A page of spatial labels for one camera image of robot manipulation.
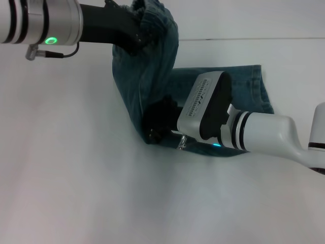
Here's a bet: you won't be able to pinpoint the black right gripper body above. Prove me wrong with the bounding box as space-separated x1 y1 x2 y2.
143 95 184 146

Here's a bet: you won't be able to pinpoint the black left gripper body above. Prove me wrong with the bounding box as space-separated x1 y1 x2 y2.
78 0 143 56

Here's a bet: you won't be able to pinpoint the blue denim shorts with print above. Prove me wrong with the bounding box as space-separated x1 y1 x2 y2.
111 0 275 159

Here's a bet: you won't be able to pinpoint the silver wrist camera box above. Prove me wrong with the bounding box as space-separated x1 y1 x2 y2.
176 70 235 142

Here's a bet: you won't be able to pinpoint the black cable with metal plug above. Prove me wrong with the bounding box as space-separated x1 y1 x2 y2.
24 42 81 61

